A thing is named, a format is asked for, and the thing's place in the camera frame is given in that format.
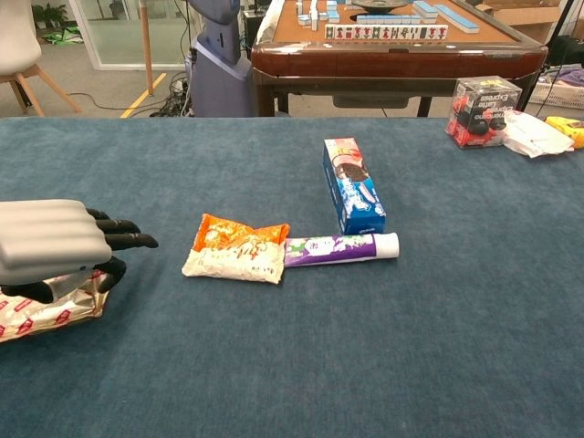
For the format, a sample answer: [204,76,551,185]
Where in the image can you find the white crumpled plastic bag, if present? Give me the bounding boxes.
[500,109,575,159]

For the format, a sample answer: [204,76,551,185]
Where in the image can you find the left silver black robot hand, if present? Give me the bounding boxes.
[0,199,160,305]

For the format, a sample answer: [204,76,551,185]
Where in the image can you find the long blue mahjong tile wall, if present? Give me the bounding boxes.
[434,4,482,35]

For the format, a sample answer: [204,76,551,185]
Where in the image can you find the stacked blue mahjong tiles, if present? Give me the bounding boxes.
[412,0,440,20]

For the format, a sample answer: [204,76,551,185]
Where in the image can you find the purple cloth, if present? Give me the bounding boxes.
[553,67,584,89]

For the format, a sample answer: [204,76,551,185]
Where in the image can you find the cardboard box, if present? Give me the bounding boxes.
[481,0,565,45]

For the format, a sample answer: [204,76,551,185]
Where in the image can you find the wooden pole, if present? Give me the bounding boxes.
[139,0,155,96]

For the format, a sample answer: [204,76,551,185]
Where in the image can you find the white plastic basket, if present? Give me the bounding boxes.
[527,80,584,110]

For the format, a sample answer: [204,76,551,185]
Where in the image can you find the white chair wooden legs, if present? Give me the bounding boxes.
[0,0,83,118]

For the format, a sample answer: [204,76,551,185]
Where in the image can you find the green and white packaging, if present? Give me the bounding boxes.
[42,26,86,46]

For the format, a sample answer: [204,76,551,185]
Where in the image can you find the straight blue mahjong tile wall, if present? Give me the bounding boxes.
[356,14,423,26]

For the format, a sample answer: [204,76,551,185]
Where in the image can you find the green potted plants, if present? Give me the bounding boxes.
[31,3,69,28]

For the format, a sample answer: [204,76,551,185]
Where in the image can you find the dark mahjong table dial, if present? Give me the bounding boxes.
[349,0,411,14]

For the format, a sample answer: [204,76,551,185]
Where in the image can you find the yellow object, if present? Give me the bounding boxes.
[545,116,584,150]

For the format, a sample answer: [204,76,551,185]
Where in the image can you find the blue felt table mat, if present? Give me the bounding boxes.
[0,117,584,438]

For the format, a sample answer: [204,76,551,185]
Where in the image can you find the black tripod stand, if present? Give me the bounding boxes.
[518,0,577,113]

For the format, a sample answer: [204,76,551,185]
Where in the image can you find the floor cable bundle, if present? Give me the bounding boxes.
[150,72,195,119]

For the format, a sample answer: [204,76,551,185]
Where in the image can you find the scattered blue mahjong tiles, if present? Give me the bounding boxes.
[296,0,342,32]

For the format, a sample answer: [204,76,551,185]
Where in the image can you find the purple toothpaste tube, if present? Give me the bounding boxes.
[283,232,401,268]

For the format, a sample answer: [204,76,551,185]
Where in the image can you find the clear box red black capsules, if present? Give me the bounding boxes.
[444,75,523,151]

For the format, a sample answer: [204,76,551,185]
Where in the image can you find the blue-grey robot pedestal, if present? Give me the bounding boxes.
[185,0,256,119]

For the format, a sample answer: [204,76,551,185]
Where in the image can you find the black floor cable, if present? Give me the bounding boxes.
[68,92,156,112]

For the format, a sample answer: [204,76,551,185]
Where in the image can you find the blue cookie box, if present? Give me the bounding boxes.
[322,137,387,236]

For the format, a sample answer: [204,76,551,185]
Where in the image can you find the orange white snack bag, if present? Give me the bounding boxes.
[181,213,292,285]

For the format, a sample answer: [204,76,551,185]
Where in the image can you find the brown mahjong table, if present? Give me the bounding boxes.
[250,0,548,118]

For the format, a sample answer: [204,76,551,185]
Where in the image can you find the black bag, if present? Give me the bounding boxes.
[547,35,584,65]

